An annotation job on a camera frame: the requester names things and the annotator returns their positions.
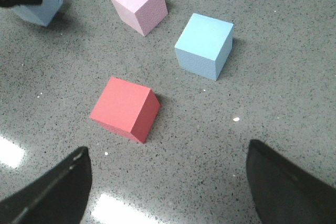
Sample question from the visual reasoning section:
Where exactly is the pink foam cube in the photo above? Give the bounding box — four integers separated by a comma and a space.
111, 0, 168, 36

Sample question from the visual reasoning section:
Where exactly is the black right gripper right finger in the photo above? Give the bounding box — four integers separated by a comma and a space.
246, 140, 335, 223

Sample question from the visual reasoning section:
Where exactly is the red foam cube front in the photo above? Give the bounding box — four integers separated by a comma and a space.
90, 77, 161, 143

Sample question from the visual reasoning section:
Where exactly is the light blue foam cube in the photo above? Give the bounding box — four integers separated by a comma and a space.
174, 13, 234, 81

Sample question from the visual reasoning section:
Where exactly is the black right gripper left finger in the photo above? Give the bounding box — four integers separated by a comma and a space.
1, 146, 92, 223

